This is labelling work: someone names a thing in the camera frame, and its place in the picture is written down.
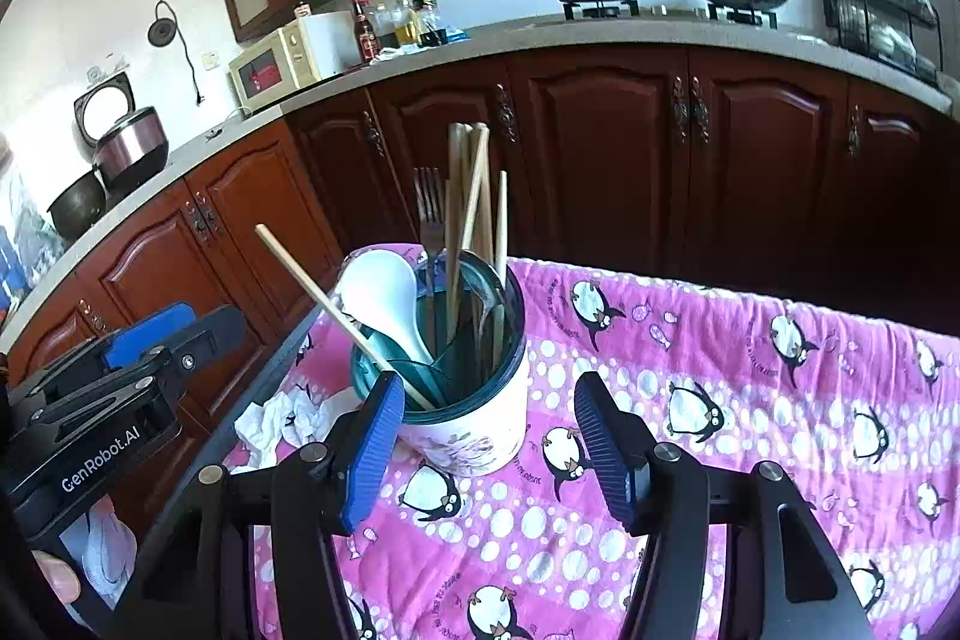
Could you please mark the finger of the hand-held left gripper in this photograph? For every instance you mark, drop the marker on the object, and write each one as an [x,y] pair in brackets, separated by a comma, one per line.
[150,329]
[214,332]

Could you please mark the gas stove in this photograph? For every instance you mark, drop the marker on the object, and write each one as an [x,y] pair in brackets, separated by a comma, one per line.
[667,12]

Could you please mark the blue dish cloth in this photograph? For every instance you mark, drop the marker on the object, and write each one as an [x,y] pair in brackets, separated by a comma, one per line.
[455,36]

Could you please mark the white rag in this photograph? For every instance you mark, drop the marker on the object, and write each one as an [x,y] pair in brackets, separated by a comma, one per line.
[394,54]

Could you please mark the red label brown bottle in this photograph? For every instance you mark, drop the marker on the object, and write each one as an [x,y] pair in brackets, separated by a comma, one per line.
[364,36]

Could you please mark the yellow oil bottle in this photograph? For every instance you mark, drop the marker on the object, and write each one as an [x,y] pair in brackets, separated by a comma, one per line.
[405,25]

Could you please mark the crumpled white tissue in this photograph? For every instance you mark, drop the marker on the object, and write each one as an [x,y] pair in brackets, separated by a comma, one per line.
[281,422]

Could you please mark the pink penguin print cloth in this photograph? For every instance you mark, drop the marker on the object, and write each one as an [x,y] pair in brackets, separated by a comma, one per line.
[675,355]

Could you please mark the metal fork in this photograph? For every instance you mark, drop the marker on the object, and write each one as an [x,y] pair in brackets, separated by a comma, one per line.
[429,212]

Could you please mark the white wall socket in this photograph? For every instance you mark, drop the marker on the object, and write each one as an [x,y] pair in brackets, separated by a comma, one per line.
[212,61]

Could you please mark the yellow cap dark bottle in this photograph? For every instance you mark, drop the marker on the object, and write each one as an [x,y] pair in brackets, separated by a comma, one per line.
[426,6]

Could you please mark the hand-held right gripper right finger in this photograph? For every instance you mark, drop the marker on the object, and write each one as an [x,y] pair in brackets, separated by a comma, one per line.
[604,445]

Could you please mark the black inner cooking pot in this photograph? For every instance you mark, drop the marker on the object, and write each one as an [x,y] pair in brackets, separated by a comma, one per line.
[75,209]

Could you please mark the brown lower kitchen cabinets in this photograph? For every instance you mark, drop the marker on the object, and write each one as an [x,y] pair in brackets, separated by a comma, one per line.
[600,130]

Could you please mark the pale white garment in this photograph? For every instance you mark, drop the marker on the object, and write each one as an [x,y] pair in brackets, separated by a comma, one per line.
[97,550]

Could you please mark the person's left hand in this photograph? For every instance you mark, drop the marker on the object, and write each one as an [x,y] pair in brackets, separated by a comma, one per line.
[58,576]

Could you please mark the white ceramic spoon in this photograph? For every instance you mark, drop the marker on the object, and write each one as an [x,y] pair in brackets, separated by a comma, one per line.
[379,295]

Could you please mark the thin bamboo chopstick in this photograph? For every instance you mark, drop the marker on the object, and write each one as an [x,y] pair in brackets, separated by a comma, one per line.
[322,295]

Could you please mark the cream microwave oven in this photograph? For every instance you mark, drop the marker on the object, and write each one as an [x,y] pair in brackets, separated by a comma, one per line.
[277,66]

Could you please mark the grey kitchen countertop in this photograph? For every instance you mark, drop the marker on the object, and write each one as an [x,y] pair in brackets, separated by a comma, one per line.
[525,36]

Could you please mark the white floral teal-rimmed utensil cup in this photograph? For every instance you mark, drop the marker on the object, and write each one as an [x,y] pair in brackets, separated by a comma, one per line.
[465,430]

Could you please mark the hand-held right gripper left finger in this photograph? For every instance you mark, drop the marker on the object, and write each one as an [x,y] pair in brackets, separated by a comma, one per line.
[375,452]

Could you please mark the small clear glass bottle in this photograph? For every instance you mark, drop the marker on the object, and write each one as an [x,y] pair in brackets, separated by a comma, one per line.
[384,29]

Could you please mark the pink rice cooker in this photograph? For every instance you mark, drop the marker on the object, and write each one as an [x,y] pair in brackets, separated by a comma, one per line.
[131,149]

